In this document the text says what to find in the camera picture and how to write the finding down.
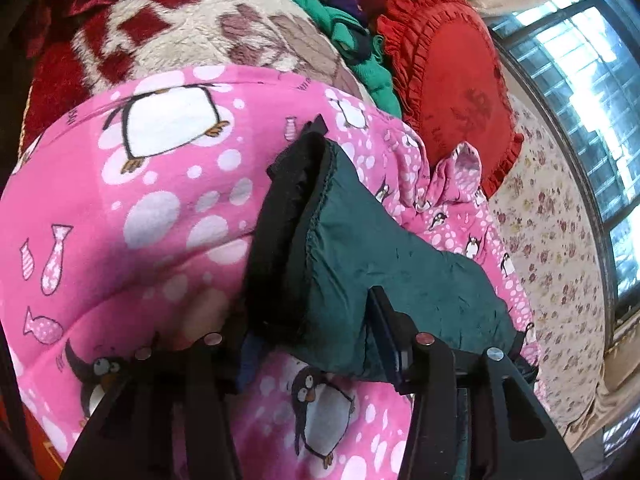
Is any red heart-shaped ruffled pillow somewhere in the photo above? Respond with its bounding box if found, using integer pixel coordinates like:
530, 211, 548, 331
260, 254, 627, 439
358, 0, 524, 196

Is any dark green quilted jacket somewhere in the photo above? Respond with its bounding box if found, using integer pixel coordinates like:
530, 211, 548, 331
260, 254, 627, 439
242, 118, 524, 382

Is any red and cream plush blanket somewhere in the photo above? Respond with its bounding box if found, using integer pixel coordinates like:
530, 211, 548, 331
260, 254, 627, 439
18, 0, 372, 151

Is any floral bed sheet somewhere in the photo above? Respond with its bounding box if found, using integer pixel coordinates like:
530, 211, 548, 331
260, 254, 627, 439
489, 96, 605, 438

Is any pink penguin blanket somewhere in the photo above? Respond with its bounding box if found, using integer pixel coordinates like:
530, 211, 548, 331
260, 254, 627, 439
1, 65, 532, 457

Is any green knitted garment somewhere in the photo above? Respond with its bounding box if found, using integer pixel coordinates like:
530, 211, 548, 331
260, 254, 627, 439
292, 0, 401, 118

